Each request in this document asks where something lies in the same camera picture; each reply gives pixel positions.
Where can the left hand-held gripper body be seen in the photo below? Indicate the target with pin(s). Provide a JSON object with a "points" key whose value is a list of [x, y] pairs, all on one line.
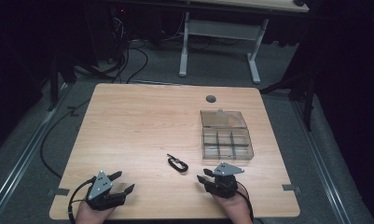
{"points": [[98, 186]]}

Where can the black metal stand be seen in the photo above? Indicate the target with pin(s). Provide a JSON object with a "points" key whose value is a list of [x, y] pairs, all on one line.
{"points": [[53, 84], [308, 105]]}

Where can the person's left hand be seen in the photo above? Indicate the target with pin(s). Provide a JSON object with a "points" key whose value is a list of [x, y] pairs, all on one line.
{"points": [[89, 215]]}

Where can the grey round table grommet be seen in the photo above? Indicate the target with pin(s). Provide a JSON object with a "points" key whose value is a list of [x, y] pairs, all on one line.
{"points": [[210, 99]]}

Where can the metal floor rail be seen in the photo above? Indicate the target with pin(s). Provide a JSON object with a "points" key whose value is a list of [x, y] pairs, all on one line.
{"points": [[20, 165], [321, 165]]}

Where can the black device with red light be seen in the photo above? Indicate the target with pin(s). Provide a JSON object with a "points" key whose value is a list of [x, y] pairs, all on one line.
{"points": [[121, 11]]}

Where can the black carabiner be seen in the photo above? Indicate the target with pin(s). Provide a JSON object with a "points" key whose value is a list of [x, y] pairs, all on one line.
{"points": [[175, 167]]}

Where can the person's right hand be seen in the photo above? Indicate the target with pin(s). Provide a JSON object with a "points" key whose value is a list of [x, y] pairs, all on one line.
{"points": [[234, 209]]}

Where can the clear plastic compartment box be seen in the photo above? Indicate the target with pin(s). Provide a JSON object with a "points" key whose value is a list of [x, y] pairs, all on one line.
{"points": [[226, 137]]}

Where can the white-legged desk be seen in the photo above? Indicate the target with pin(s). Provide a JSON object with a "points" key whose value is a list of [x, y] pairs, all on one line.
{"points": [[222, 29]]}

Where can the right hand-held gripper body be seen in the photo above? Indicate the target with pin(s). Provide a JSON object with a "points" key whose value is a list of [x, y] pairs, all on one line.
{"points": [[224, 185]]}

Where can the grey tape strip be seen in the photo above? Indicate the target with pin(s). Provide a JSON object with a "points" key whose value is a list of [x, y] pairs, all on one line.
{"points": [[291, 187], [58, 192]]}

